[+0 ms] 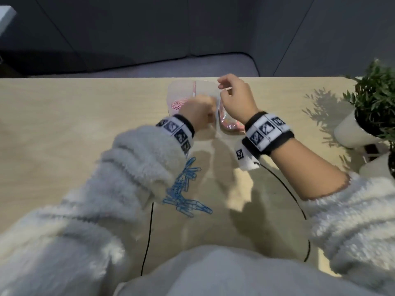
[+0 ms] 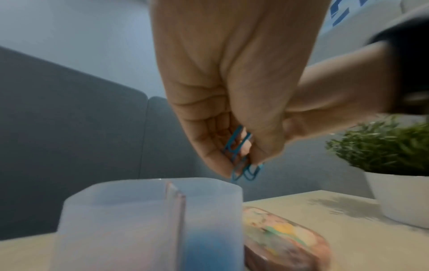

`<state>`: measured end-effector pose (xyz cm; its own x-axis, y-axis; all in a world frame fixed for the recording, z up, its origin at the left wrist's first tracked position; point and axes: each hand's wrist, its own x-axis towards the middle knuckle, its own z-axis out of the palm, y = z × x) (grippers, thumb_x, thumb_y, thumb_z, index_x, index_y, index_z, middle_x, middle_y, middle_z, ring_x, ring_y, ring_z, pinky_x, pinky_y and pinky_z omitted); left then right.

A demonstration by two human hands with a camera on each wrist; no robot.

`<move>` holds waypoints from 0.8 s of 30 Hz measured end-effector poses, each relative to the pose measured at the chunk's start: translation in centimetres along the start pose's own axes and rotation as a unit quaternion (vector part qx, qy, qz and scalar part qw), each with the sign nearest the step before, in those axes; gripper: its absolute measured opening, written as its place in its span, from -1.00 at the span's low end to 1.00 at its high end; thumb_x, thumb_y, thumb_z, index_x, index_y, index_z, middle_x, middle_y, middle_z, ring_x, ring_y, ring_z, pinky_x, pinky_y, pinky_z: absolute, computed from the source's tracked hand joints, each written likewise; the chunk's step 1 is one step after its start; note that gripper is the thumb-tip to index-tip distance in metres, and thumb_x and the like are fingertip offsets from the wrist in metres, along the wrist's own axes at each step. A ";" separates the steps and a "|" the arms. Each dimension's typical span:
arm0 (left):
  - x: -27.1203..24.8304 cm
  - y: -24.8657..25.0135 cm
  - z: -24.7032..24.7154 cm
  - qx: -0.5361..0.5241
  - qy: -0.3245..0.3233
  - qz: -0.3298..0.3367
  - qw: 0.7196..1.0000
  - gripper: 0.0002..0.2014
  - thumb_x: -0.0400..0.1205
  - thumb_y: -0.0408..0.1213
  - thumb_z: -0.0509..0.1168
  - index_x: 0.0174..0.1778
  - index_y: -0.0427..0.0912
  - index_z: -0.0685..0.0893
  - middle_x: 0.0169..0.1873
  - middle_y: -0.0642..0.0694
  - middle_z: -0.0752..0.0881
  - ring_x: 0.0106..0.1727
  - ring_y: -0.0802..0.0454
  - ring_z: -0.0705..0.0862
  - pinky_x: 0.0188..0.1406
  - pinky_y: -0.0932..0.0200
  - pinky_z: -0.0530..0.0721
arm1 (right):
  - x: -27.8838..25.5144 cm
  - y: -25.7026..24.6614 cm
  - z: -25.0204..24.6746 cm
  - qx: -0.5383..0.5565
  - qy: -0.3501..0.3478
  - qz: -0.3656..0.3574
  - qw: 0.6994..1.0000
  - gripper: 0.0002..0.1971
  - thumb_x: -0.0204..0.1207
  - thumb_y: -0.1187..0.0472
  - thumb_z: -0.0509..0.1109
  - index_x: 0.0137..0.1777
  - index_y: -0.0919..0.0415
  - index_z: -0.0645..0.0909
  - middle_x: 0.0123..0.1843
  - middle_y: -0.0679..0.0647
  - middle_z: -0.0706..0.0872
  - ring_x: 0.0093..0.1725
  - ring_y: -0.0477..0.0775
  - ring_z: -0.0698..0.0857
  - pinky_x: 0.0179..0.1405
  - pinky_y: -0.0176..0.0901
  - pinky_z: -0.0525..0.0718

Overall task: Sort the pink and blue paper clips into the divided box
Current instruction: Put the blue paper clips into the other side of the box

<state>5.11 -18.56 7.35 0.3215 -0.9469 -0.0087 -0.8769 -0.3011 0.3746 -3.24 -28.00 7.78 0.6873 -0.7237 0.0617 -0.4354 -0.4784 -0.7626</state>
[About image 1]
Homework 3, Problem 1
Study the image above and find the person's white fleece torso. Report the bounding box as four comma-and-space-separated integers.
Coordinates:
114, 245, 395, 296

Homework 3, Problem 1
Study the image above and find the left marker-printed wristband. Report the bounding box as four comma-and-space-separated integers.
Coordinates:
156, 113, 195, 155

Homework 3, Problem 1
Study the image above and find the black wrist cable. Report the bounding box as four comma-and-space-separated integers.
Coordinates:
140, 201, 154, 276
253, 162, 311, 263

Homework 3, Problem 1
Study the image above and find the clear divided plastic container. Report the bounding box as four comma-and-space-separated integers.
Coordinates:
166, 80, 223, 120

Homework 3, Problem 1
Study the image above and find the marker-printed wristband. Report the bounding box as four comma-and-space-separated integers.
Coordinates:
156, 113, 195, 155
242, 111, 295, 159

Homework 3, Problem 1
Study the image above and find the pile of blue pink paperclips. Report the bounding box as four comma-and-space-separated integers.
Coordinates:
163, 157, 214, 218

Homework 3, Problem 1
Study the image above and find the person's left forearm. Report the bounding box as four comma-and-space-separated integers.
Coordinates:
0, 126, 189, 296

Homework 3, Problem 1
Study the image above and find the green plant in white pot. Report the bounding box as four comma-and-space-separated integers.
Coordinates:
359, 152, 395, 179
334, 60, 395, 148

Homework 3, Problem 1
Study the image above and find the person's right forearm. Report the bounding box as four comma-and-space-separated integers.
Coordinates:
270, 138, 395, 284

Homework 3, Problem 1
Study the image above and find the person's right hand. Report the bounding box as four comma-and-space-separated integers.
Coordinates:
217, 74, 260, 125

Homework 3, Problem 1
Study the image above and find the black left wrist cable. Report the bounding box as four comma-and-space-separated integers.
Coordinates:
140, 201, 154, 276

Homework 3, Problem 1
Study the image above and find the grey bench seat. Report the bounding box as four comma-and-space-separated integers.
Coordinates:
28, 52, 260, 78

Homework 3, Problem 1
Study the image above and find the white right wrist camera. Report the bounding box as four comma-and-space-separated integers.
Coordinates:
235, 144, 261, 171

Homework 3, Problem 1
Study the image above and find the person's left hand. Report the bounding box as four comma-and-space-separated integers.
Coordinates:
178, 96, 218, 134

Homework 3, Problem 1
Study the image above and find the white side desk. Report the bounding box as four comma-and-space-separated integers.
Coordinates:
0, 5, 16, 36

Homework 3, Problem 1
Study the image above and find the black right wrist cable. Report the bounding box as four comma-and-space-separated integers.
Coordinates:
253, 162, 311, 263

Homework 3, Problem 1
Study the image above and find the right marker-printed wristband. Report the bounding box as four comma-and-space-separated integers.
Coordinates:
242, 111, 295, 159

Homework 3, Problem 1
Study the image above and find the pink floral container lid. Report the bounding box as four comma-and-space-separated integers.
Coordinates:
218, 107, 246, 133

